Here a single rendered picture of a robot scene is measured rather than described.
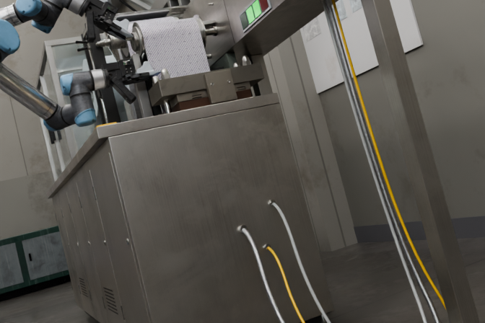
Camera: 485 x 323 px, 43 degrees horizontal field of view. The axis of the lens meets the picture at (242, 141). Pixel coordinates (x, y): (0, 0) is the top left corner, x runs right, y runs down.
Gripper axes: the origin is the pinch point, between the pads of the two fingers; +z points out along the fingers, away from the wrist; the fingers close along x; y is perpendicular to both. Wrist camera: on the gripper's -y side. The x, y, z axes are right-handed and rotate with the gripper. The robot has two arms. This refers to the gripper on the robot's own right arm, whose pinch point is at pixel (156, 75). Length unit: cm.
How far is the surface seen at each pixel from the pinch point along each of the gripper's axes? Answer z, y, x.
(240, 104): 19.4, -20.8, -25.9
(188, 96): 3.8, -13.5, -18.9
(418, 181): 47, -60, -75
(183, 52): 12.6, 7.0, -0.2
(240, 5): 30.6, 15.6, -22.9
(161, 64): 2.7, 3.9, -0.2
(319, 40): 169, 40, 151
